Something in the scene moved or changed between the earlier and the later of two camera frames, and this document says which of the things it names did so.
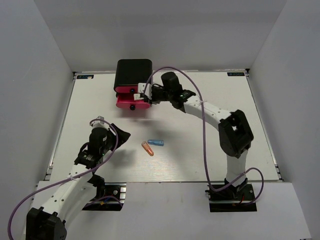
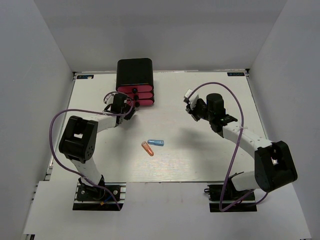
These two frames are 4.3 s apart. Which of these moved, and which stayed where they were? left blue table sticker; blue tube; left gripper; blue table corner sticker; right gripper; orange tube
Moved: left gripper; right gripper
Stayed: blue tube; left blue table sticker; orange tube; blue table corner sticker
